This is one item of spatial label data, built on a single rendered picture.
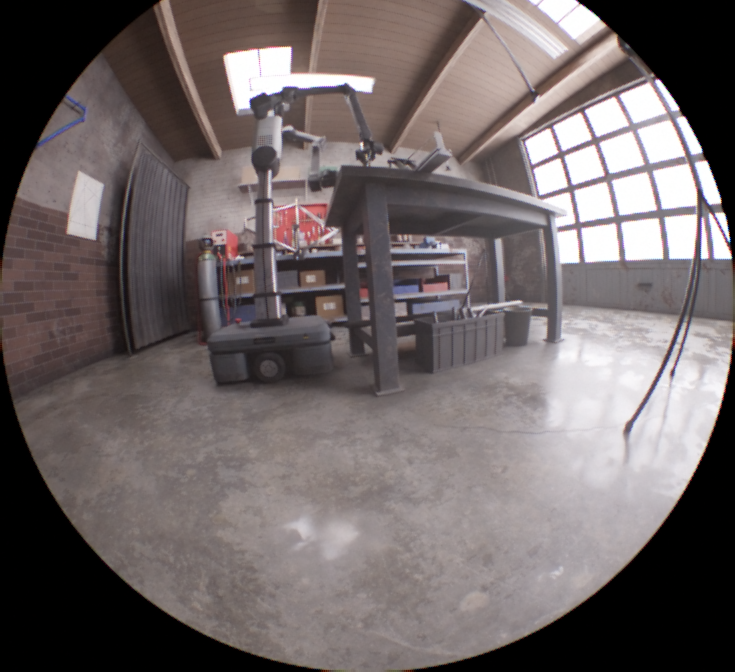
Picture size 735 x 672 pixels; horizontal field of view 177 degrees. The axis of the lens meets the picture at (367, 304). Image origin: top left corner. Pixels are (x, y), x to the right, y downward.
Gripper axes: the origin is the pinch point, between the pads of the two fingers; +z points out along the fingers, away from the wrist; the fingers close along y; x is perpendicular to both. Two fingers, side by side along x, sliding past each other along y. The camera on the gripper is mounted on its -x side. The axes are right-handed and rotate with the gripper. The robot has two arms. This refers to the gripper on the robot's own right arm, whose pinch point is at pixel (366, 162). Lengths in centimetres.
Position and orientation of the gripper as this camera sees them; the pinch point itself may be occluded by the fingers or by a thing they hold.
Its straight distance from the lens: 124.2
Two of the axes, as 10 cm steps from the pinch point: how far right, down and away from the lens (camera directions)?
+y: -10.0, 0.7, 0.5
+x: -0.7, -4.2, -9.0
